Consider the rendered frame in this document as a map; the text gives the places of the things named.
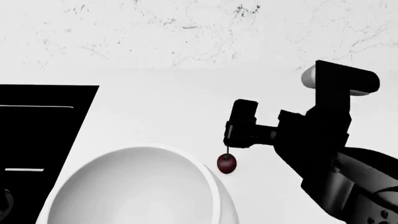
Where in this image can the black cooktop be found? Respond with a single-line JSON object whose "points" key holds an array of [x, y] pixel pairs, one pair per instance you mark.
{"points": [[37, 135]]}

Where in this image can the dark red cherry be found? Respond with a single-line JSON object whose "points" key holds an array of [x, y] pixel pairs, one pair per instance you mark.
{"points": [[226, 164]]}

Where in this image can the white ceramic bowl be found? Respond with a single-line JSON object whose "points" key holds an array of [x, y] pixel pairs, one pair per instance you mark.
{"points": [[133, 186]]}

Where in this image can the black gripper camera mount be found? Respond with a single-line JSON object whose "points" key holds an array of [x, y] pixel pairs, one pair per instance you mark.
{"points": [[335, 84]]}

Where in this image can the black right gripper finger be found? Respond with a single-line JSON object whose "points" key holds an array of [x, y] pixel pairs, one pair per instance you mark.
{"points": [[244, 135], [244, 110]]}

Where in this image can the black cooktop knob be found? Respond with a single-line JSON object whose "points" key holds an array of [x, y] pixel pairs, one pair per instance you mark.
{"points": [[5, 203]]}

